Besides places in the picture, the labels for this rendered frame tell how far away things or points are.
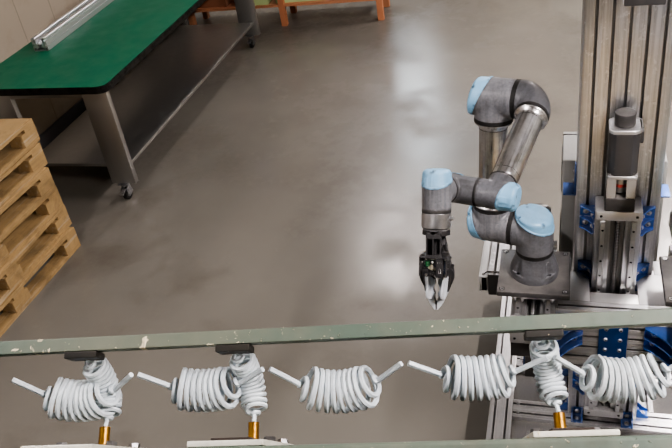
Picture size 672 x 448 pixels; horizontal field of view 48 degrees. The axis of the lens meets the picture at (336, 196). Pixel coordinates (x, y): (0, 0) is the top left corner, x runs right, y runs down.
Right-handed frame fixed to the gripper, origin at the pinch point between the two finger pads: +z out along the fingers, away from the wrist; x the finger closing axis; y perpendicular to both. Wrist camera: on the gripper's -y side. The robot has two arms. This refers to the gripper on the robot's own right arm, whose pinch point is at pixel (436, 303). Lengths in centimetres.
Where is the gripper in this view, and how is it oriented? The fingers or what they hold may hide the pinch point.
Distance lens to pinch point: 201.4
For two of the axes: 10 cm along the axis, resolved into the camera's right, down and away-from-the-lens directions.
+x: 9.6, 0.3, -2.9
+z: 0.1, 9.9, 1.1
